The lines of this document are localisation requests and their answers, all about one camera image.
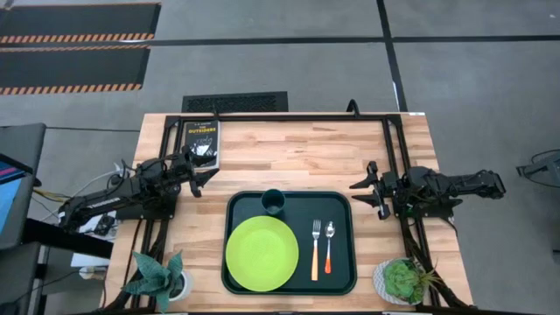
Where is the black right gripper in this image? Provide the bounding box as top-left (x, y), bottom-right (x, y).
top-left (349, 161), bottom-right (410, 221)

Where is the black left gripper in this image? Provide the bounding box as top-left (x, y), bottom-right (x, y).
top-left (172, 146), bottom-right (220, 199)

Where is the dark green plastic cup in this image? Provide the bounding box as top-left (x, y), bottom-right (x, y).
top-left (261, 188), bottom-right (287, 216)

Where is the spoon with orange handle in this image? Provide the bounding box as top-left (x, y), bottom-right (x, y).
top-left (324, 220), bottom-right (336, 275)

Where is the fork with light orange handle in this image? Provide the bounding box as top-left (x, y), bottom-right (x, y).
top-left (311, 219), bottom-right (322, 282)

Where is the lime green plate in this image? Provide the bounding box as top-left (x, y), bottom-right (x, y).
top-left (225, 215), bottom-right (300, 293)

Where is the black paperback book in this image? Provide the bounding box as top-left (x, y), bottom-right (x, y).
top-left (181, 120), bottom-right (221, 171)

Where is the black floor vent grille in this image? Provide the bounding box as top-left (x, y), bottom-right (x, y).
top-left (181, 91), bottom-right (290, 114)

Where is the succulent in patterned pot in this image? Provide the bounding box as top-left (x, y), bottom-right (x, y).
top-left (372, 256), bottom-right (443, 306)

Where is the leafy plant in white pot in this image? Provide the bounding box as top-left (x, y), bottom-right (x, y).
top-left (121, 249), bottom-right (194, 312)

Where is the black hazard striped floor mat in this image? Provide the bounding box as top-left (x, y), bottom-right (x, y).
top-left (0, 45), bottom-right (151, 96)
top-left (0, 3), bottom-right (162, 45)

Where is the black floor stand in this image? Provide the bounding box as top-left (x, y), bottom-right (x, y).
top-left (515, 150), bottom-right (560, 189)

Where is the laptop with blue screen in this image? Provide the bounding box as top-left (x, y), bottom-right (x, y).
top-left (0, 152), bottom-right (36, 251)

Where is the black metal table frame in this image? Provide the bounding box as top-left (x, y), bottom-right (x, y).
top-left (102, 112), bottom-right (476, 314)

